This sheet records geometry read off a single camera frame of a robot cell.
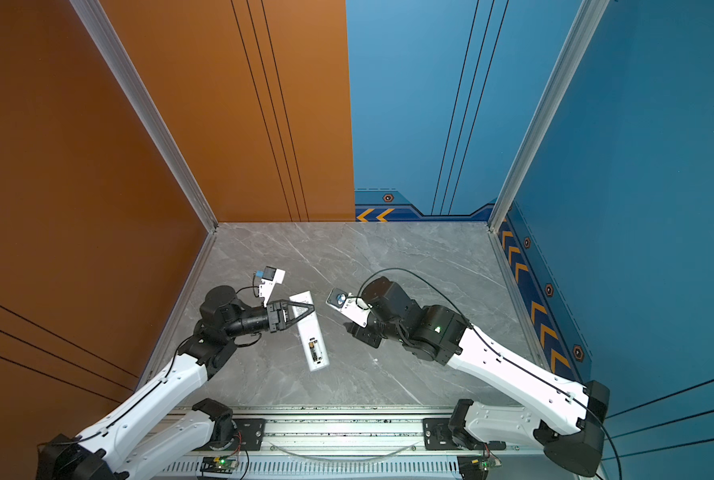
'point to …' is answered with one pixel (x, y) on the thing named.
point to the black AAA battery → (313, 351)
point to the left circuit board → (218, 464)
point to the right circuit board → (476, 467)
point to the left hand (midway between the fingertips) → (312, 310)
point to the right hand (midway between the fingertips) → (350, 310)
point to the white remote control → (310, 332)
